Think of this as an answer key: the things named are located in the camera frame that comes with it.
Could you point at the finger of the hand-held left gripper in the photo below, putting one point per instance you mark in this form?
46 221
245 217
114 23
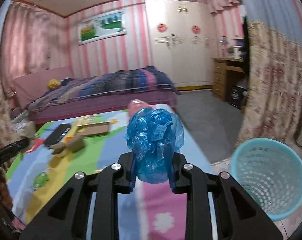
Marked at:
11 147

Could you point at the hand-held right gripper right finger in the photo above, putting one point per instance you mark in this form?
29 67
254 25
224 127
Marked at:
178 177

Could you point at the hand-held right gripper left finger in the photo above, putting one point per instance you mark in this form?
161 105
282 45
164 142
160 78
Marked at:
123 172

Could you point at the blue plastic bag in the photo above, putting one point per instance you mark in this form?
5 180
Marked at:
153 140

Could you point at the brown paper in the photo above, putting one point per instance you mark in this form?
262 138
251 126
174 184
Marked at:
58 151

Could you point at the small brown cardboard piece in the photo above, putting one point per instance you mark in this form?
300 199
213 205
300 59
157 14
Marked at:
74 145

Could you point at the orange snack packet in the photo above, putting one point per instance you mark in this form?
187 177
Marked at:
72 132

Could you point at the teal plastic basket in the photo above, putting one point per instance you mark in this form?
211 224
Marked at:
265 175

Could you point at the person's left hand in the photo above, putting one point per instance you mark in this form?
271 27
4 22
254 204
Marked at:
5 193

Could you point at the cartoon printed tablecloth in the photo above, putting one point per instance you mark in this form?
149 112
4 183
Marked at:
111 155

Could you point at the black textured case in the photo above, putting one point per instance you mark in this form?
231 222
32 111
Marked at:
57 135

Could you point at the bed with pink headboard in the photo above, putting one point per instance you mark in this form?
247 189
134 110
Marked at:
36 85

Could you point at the pink mug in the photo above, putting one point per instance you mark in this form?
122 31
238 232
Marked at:
138 105

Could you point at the yellow duck plush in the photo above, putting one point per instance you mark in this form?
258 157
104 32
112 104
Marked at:
53 84

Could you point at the plaid purple blanket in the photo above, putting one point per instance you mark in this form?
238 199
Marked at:
116 85

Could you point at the black box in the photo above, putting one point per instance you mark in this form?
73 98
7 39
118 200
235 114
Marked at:
236 95

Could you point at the wooden desk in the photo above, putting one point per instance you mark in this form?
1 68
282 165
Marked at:
219 80

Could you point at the long pink curtain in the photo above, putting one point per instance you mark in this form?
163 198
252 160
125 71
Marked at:
33 42

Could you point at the white wardrobe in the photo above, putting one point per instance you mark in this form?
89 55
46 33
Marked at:
181 62

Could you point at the white box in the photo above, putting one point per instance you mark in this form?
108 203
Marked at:
236 52

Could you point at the desk lamp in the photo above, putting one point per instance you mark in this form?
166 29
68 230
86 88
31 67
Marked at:
224 42

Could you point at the dark hanging clothing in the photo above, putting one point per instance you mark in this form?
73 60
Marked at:
245 47

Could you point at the framed wedding picture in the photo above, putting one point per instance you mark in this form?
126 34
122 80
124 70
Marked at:
101 27

